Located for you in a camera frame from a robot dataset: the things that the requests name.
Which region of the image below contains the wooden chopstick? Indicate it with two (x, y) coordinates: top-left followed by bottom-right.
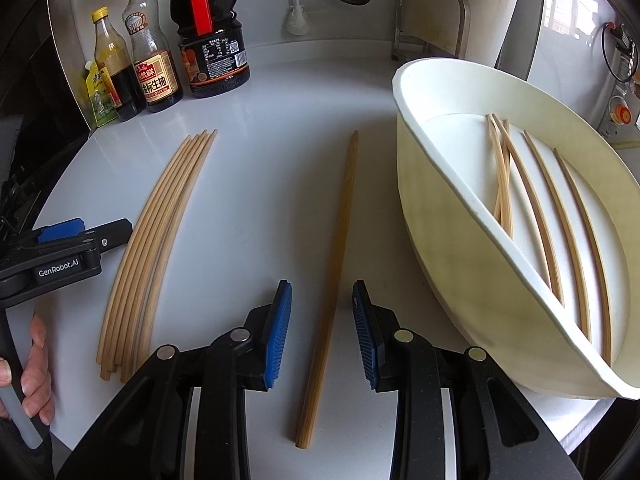
(491, 113), (565, 307)
(522, 130), (592, 343)
(293, 130), (360, 450)
(486, 114), (506, 226)
(497, 119), (515, 238)
(552, 147), (613, 365)

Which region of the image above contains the dark appliance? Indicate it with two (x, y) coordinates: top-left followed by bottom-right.
(0, 0), (93, 241)

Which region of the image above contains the metal cutting board rack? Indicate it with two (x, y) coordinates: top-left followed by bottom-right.
(391, 0), (471, 63)

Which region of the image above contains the red and black gas device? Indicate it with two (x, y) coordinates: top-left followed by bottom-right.
(605, 22), (640, 56)

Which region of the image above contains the bunch of wooden chopsticks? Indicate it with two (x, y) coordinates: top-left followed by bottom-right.
(96, 129), (218, 383)

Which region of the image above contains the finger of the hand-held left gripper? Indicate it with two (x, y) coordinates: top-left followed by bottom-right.
(82, 218), (133, 262)
(32, 217), (86, 247)

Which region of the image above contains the white cutting board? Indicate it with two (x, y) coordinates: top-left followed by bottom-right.
(400, 0), (531, 70)

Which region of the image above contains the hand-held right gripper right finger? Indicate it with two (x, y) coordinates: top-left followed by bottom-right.
(351, 280), (586, 480)

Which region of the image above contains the grey regulator with orange knob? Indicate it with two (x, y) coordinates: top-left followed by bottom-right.
(607, 94), (635, 126)

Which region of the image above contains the cream round basin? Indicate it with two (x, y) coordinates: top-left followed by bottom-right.
(391, 57), (640, 401)

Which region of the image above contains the clear soy sauce bottle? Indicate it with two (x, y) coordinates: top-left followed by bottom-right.
(124, 0), (183, 113)

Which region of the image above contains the large red-handled sauce jug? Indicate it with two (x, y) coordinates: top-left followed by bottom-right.
(170, 0), (251, 99)

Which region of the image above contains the yellow-green seasoning pouch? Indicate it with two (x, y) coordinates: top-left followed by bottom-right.
(82, 61), (121, 128)

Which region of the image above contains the person's left hand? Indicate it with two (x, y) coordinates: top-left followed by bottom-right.
(0, 314), (55, 429)

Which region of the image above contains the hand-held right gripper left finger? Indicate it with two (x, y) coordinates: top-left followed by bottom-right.
(55, 278), (293, 480)

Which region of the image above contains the slim dark oil bottle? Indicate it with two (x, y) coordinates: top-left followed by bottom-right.
(91, 7), (147, 122)

